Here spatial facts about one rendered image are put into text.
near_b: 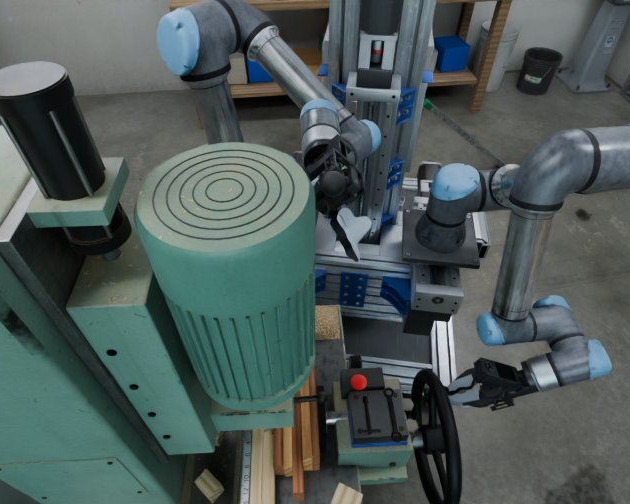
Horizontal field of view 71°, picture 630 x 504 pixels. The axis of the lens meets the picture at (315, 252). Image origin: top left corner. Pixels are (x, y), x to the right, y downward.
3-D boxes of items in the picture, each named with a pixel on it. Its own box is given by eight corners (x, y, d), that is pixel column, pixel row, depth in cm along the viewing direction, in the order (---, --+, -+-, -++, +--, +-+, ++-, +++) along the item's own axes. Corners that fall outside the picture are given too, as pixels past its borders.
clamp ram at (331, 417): (357, 449, 84) (361, 431, 77) (318, 451, 84) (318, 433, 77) (352, 404, 90) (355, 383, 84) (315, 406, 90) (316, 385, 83)
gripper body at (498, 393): (490, 413, 105) (542, 399, 101) (480, 400, 99) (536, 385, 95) (480, 383, 110) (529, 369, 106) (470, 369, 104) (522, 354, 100)
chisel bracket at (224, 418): (295, 431, 78) (293, 411, 72) (215, 435, 78) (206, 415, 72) (294, 391, 84) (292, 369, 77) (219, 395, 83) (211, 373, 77)
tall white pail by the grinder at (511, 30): (508, 92, 367) (528, 32, 333) (473, 94, 364) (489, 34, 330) (494, 75, 387) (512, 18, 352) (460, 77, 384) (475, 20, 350)
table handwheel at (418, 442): (451, 540, 92) (483, 474, 74) (356, 546, 92) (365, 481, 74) (418, 414, 115) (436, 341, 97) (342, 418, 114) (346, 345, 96)
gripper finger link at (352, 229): (380, 246, 68) (351, 196, 70) (351, 265, 71) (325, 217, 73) (388, 245, 71) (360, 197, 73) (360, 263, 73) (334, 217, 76)
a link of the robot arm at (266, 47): (236, 15, 109) (370, 160, 107) (201, 28, 104) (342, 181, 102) (247, -28, 100) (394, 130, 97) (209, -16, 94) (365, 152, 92)
